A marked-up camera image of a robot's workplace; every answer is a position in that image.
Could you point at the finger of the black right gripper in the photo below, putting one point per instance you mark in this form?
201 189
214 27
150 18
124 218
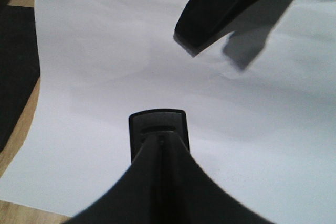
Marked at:
201 21

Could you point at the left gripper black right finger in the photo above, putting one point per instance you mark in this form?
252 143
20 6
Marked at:
189 195

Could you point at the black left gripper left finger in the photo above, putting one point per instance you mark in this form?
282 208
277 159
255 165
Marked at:
134 198

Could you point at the white paper sheet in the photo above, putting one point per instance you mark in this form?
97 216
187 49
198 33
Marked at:
260 103

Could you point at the black and orange stapler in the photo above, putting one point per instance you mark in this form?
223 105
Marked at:
144 123

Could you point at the wooden desk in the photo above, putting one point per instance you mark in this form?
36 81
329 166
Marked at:
20 71

